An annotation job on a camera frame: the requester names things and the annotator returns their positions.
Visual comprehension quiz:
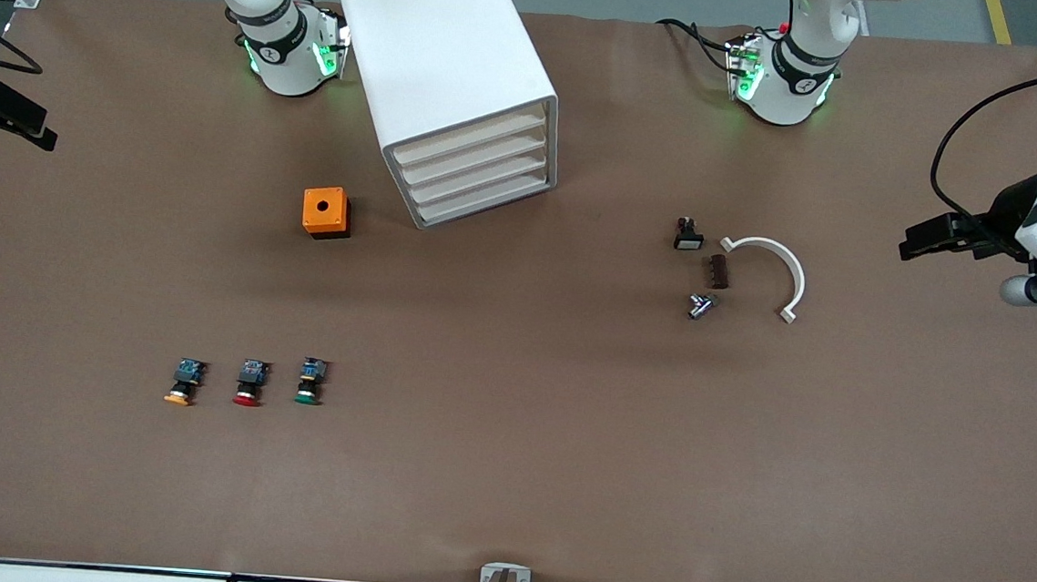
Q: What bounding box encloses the black base power cable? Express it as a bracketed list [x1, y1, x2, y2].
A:
[653, 15, 739, 74]

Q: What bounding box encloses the yellow push button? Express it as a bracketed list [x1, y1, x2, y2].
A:
[164, 356, 208, 409]

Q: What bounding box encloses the green push button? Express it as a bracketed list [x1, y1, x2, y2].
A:
[293, 357, 330, 407]

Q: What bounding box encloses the white drawer cabinet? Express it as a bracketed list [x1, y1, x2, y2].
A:
[321, 0, 570, 240]

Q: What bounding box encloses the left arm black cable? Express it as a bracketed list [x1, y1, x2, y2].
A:
[927, 46, 1037, 239]

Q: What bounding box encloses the orange button enclosure box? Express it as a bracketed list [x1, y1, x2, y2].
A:
[300, 185, 354, 242]

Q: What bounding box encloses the red push button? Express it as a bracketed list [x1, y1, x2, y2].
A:
[231, 358, 272, 410]

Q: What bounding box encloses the white curved plastic bracket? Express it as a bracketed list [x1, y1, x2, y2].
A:
[716, 234, 809, 325]

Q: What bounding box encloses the white plastic drawer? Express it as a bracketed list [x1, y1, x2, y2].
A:
[411, 159, 554, 236]
[395, 117, 551, 195]
[388, 95, 551, 177]
[403, 139, 551, 215]

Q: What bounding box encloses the black white square switch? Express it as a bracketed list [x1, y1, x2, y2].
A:
[673, 216, 706, 253]

